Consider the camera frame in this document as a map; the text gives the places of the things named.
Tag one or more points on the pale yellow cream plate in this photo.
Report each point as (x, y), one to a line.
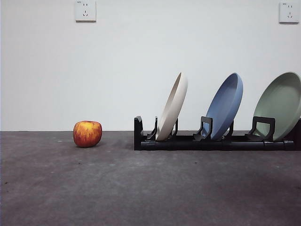
(171, 110)

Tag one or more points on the red yellow apple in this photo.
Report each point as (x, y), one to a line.
(87, 134)

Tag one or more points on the black plate rack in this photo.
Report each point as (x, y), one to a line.
(188, 144)

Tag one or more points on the blue plate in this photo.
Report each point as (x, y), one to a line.
(223, 110)

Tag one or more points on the green plate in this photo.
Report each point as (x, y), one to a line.
(277, 106)

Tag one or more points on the white wall power socket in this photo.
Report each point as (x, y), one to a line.
(85, 11)
(289, 13)

